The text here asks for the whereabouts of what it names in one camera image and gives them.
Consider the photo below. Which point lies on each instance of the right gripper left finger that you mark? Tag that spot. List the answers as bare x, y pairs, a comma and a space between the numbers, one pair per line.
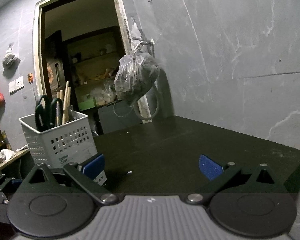
95, 191

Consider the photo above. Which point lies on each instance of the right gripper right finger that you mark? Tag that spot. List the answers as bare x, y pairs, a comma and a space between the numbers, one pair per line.
218, 177

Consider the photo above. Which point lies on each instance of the white perforated utensil basket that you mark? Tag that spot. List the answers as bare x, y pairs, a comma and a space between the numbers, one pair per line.
71, 142

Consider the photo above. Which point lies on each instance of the green handled scissors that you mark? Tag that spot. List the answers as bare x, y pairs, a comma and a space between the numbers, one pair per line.
45, 113

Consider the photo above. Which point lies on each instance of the wooden chopstick purple band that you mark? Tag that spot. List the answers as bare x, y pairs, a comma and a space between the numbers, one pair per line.
58, 107

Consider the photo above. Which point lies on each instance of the wooden chopstick long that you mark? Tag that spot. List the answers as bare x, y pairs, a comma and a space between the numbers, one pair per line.
66, 88

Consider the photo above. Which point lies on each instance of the dark sauce bottle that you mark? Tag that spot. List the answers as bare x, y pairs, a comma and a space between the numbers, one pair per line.
2, 142

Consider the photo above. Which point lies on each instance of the green box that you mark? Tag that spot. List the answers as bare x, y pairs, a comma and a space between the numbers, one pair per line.
87, 104

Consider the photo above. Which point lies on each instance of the plastic bag of dark contents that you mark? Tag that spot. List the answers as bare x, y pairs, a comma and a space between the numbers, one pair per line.
135, 77

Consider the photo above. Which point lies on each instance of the hanging grey bag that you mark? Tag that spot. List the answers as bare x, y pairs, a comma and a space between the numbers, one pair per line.
9, 58

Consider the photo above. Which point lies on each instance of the orange wall hook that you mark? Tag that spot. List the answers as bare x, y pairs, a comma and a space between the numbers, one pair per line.
30, 78

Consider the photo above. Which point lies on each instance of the white wall switch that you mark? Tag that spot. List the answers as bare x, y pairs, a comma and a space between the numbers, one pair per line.
16, 85

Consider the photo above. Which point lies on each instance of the wall faucet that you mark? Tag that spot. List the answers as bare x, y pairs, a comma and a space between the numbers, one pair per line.
138, 39

